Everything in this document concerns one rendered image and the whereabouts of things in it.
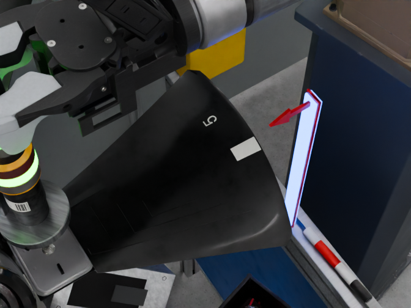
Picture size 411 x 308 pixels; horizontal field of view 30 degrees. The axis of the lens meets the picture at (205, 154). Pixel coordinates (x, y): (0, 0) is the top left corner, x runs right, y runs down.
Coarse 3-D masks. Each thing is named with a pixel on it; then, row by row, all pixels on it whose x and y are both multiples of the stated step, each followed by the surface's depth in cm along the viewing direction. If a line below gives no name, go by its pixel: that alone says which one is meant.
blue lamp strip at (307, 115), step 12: (312, 108) 90; (300, 120) 95; (312, 120) 92; (300, 132) 96; (300, 144) 98; (300, 156) 100; (300, 168) 102; (300, 180) 104; (288, 192) 110; (288, 204) 112
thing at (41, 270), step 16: (64, 240) 81; (16, 256) 80; (32, 256) 80; (48, 256) 80; (64, 256) 80; (80, 256) 80; (32, 272) 79; (48, 272) 79; (64, 272) 79; (80, 272) 79; (48, 288) 78
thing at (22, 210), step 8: (40, 184) 68; (24, 192) 66; (32, 192) 67; (40, 192) 69; (8, 200) 68; (16, 200) 67; (24, 200) 67; (32, 200) 68; (40, 200) 69; (16, 208) 69; (24, 208) 68; (32, 208) 69; (40, 208) 70; (48, 208) 72; (16, 216) 71; (24, 216) 70; (32, 216) 70; (40, 216) 71; (24, 224) 72; (32, 224) 72
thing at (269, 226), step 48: (192, 96) 87; (144, 144) 85; (192, 144) 85; (96, 192) 83; (144, 192) 83; (192, 192) 83; (240, 192) 84; (96, 240) 80; (144, 240) 80; (192, 240) 82; (240, 240) 83; (288, 240) 85
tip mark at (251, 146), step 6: (252, 138) 87; (240, 144) 86; (246, 144) 86; (252, 144) 86; (258, 144) 87; (234, 150) 86; (240, 150) 86; (246, 150) 86; (252, 150) 86; (258, 150) 86; (240, 156) 86
